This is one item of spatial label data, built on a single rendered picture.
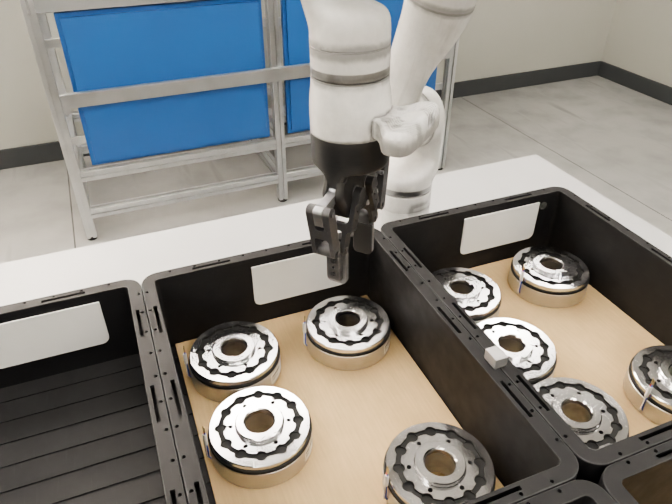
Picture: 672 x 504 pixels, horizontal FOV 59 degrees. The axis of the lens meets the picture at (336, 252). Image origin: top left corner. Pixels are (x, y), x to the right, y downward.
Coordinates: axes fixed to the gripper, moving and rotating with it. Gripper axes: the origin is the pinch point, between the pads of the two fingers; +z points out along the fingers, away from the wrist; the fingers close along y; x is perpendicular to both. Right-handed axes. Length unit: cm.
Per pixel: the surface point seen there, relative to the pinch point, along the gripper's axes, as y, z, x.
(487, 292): -15.8, 12.1, 11.7
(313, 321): -0.7, 12.1, -5.6
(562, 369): -9.8, 15.5, 22.8
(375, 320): -4.4, 12.2, 1.1
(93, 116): -96, 43, -155
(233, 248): -28, 27, -39
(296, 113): -157, 55, -105
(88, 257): -12, 27, -62
